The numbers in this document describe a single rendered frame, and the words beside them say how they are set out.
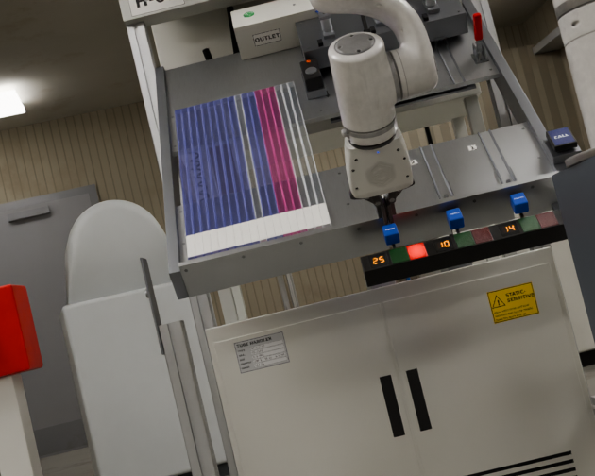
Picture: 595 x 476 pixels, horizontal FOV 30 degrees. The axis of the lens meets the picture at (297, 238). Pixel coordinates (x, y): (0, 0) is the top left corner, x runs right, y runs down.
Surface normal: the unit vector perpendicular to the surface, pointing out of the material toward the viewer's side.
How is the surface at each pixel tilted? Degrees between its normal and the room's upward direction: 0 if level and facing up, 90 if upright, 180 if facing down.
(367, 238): 133
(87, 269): 90
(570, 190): 90
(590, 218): 90
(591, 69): 90
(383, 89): 128
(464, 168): 43
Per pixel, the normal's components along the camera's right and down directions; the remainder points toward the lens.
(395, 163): 0.22, 0.58
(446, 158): -0.19, -0.76
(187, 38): -0.04, -0.07
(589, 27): -0.63, 0.09
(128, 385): 0.22, -0.13
